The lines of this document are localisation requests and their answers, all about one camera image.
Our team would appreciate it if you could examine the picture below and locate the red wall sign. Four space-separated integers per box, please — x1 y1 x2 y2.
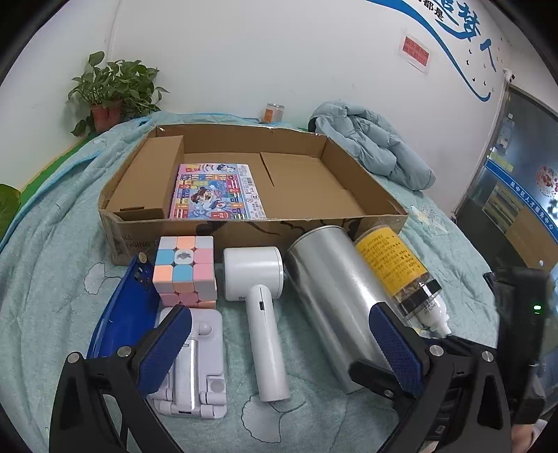
399 32 431 75

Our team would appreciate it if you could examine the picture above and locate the green leaf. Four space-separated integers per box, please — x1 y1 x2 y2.
0 184 21 240

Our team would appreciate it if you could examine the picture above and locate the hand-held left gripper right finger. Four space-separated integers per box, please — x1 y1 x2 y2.
349 300 513 453

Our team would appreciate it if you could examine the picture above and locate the silver metal can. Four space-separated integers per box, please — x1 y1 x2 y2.
286 224 393 395

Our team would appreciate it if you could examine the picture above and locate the pastel puzzle cube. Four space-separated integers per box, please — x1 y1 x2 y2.
152 235 217 311

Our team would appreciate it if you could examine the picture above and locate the glass door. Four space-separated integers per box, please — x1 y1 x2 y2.
453 83 558 279

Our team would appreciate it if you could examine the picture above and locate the green potted plant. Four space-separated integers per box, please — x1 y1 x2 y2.
67 51 170 138

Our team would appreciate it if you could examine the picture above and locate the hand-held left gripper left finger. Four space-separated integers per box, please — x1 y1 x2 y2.
50 304 193 453

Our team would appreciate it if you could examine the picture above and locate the light green quilted blanket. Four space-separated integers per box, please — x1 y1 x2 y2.
0 109 524 453

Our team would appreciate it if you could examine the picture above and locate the blue hole punch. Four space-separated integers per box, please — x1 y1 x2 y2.
86 255 162 360

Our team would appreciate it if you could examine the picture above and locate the cardboard box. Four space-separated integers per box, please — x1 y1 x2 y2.
98 124 410 266

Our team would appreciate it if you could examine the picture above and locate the colourful puzzle box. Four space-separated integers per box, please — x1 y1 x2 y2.
168 162 267 221

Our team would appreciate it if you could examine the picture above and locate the light blue puffer jacket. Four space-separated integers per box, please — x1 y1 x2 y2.
308 100 437 191

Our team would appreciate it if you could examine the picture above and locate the green mat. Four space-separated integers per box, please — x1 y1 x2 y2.
17 138 101 199

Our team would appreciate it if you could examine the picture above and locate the blue wall decal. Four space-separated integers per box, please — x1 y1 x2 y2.
366 0 502 103

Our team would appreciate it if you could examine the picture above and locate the white folding phone stand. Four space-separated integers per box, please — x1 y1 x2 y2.
147 307 228 421

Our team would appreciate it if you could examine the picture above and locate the yellow label bottle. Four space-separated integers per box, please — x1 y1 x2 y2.
353 226 452 338

